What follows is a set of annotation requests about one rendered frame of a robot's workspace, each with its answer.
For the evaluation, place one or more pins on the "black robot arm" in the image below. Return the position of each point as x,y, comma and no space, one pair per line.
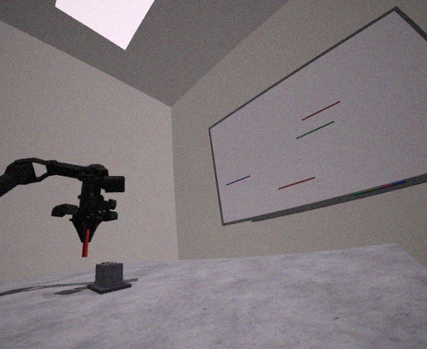
93,177

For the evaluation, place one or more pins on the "red peg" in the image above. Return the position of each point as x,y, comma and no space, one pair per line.
85,245

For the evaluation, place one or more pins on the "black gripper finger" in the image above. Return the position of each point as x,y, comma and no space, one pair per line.
92,226
80,223

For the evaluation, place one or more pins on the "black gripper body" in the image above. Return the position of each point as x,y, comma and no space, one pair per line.
63,209

